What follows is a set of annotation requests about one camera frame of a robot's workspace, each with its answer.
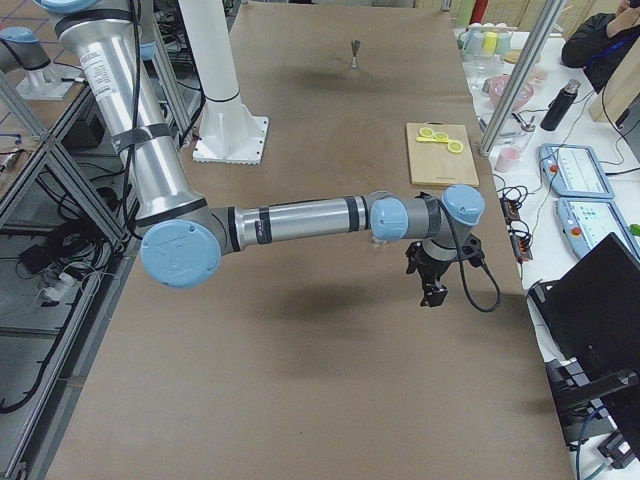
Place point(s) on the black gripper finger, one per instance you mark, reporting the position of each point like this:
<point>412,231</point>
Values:
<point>434,294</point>
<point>413,255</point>

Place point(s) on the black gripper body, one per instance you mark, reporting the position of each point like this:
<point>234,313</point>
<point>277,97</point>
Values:
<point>431,269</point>

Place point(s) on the small glass measuring cup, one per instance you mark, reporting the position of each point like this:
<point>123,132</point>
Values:
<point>376,242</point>

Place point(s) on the steel double jigger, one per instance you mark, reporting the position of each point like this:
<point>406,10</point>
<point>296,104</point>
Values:
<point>355,47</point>

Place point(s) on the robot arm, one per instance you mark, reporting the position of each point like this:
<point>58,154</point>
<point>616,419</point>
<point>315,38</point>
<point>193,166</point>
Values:
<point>184,239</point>

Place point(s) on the pink cup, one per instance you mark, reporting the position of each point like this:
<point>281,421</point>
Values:
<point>507,158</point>

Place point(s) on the bamboo cutting board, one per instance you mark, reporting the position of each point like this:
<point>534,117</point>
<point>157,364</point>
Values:
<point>431,164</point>

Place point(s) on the lemon slice top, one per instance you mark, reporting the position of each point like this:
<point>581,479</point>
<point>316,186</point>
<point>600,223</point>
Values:
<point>455,147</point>

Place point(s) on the lemon slice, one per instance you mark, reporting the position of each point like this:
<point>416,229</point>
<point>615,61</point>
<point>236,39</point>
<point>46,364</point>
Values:
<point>455,147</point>
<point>441,136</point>
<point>426,131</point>

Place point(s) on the lemon slice middle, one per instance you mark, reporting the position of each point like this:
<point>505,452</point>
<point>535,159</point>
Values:
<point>441,136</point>

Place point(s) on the lemon slice bottom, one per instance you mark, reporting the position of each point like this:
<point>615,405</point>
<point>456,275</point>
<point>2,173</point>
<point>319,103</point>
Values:
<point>426,131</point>

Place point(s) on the black monitor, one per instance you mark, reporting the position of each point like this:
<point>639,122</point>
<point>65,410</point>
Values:
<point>592,314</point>

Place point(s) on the lower teach pendant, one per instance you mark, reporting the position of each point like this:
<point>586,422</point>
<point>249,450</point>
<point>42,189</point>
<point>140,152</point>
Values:
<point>585,222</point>

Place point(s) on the teach pendant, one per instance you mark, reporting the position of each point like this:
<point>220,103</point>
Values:
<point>574,171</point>
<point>585,222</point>

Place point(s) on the upper teach pendant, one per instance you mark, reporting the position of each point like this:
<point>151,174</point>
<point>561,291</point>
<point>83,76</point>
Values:
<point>574,171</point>

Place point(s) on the black thermos bottle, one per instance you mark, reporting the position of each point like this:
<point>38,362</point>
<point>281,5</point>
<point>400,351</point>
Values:
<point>560,105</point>

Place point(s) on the person in black jacket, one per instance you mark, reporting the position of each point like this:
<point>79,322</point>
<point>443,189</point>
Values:
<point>601,43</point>

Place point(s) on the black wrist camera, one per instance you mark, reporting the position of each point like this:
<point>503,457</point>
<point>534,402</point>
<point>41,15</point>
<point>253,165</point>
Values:
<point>472,251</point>

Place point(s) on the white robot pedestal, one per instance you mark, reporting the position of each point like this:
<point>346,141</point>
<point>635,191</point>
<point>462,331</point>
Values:
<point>228,132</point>

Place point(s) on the aluminium frame post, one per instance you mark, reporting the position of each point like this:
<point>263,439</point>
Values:
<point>533,46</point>

